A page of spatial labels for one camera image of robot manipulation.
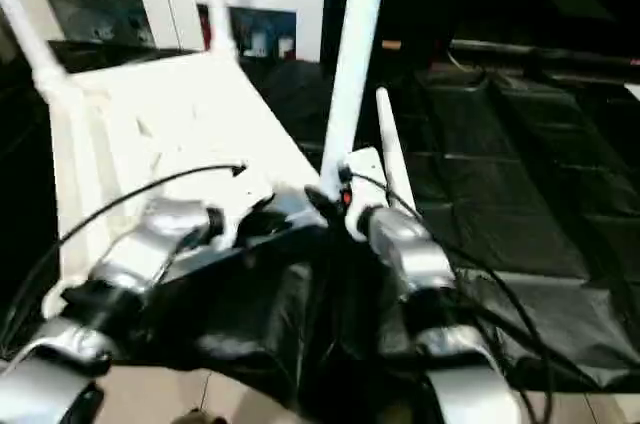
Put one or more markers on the white plastic table leg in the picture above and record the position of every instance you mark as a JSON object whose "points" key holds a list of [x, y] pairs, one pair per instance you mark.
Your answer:
{"points": [[217, 4], [352, 69], [35, 49], [392, 144]]}

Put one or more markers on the white plastic table top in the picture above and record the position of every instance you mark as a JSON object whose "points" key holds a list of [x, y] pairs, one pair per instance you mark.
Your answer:
{"points": [[175, 109]]}

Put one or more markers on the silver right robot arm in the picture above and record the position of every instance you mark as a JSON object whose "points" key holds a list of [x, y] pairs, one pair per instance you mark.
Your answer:
{"points": [[410, 249]]}

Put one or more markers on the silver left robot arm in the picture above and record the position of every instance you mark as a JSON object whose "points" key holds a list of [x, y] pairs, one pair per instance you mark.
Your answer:
{"points": [[150, 239]]}

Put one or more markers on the black plastic mat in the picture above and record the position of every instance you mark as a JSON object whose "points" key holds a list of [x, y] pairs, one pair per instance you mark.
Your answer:
{"points": [[500, 194]]}

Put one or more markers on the black case with yellow label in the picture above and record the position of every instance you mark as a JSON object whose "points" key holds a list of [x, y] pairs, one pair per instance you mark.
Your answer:
{"points": [[391, 45]]}

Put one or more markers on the long grey metal bar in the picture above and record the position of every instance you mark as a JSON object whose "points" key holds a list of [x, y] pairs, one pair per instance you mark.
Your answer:
{"points": [[500, 48]]}

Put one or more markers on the white flat board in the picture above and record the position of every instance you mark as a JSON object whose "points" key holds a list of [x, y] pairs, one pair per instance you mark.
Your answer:
{"points": [[634, 91]]}

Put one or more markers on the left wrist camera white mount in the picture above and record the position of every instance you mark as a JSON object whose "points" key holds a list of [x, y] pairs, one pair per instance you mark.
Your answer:
{"points": [[240, 194]]}

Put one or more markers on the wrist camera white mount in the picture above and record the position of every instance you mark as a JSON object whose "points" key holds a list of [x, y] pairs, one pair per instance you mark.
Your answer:
{"points": [[367, 169], [240, 194]]}

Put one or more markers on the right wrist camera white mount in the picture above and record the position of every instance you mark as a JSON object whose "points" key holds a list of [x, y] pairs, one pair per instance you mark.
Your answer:
{"points": [[367, 169]]}

